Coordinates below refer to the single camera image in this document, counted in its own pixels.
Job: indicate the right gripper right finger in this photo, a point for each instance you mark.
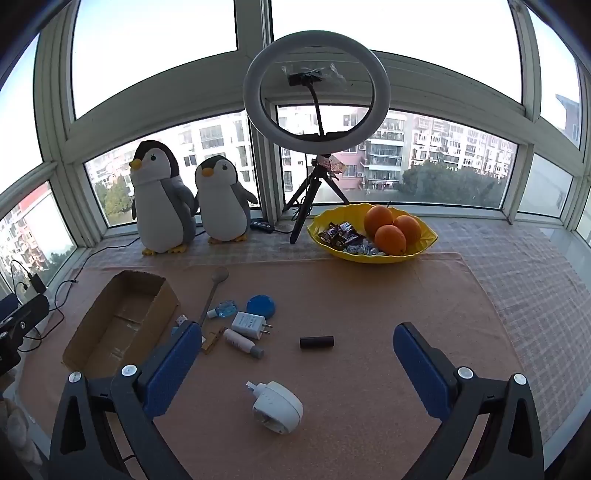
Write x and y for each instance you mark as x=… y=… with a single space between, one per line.
x=511 y=444

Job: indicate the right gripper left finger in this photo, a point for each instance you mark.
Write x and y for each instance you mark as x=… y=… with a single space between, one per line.
x=82 y=444

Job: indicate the brown cardboard box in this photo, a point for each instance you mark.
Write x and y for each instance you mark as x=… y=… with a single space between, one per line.
x=122 y=326

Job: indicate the patterned silver lighter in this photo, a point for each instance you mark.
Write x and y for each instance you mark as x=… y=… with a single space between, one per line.
x=180 y=320

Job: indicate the wooden clothespin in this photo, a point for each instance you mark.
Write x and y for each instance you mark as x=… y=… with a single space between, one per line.
x=211 y=340

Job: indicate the pink tube grey cap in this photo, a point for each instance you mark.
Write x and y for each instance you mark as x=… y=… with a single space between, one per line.
x=242 y=343

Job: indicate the white round plug device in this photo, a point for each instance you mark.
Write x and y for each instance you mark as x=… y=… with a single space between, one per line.
x=276 y=407

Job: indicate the clear blue small bottle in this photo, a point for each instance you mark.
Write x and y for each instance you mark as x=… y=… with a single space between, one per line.
x=223 y=310

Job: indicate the grey long spoon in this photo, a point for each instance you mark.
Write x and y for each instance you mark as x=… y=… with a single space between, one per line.
x=219 y=275

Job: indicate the white USB charger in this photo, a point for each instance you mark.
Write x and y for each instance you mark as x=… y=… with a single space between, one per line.
x=251 y=326

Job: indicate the blue round lid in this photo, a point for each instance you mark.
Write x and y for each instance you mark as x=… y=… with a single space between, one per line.
x=261 y=305

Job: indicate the black cylinder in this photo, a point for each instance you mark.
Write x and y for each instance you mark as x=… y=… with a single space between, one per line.
x=317 y=342

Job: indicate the checkered cloth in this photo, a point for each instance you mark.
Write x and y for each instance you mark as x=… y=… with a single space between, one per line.
x=541 y=299

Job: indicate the large plush penguin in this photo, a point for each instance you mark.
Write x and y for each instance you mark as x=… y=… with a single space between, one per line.
x=163 y=207

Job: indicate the pink felt mat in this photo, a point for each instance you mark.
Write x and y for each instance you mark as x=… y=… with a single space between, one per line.
x=362 y=417

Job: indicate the small plush penguin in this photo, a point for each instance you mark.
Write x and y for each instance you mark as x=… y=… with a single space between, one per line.
x=223 y=202

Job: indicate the orange right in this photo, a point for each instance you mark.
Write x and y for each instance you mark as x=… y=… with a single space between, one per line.
x=410 y=227

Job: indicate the orange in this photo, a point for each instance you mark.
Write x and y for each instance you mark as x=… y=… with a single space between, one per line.
x=410 y=227
x=391 y=240
x=375 y=218

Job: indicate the orange front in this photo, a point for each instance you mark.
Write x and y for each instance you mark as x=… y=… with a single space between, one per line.
x=391 y=240

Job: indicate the yellow fruit bowl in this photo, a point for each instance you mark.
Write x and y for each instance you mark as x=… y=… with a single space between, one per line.
x=354 y=214

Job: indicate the black inline remote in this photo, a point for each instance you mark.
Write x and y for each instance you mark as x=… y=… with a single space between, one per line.
x=261 y=226

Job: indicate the orange top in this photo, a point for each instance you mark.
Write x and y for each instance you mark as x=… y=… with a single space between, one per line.
x=375 y=218

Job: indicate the wrapped candies pile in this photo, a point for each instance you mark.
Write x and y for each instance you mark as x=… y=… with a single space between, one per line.
x=344 y=237

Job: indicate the black tripod stand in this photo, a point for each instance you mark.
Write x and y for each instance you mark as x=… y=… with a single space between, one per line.
x=313 y=182

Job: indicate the phone holder clamp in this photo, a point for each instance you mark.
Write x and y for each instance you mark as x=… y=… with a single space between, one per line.
x=306 y=76

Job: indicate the white ring light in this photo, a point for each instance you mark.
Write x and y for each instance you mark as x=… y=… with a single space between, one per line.
x=327 y=144

